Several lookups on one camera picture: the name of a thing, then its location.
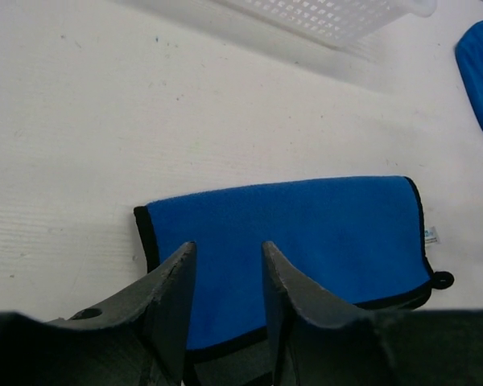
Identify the white plastic mesh basket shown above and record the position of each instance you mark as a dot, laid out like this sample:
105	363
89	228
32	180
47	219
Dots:
331	23

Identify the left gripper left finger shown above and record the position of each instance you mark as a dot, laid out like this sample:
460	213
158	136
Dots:
157	308

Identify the crumpled blue towel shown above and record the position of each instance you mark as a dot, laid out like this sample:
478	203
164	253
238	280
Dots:
469	59

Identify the blue towel with black trim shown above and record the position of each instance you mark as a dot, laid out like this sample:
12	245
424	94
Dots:
362	238

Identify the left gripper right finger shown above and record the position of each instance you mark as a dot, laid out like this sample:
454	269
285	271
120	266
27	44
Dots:
315	337

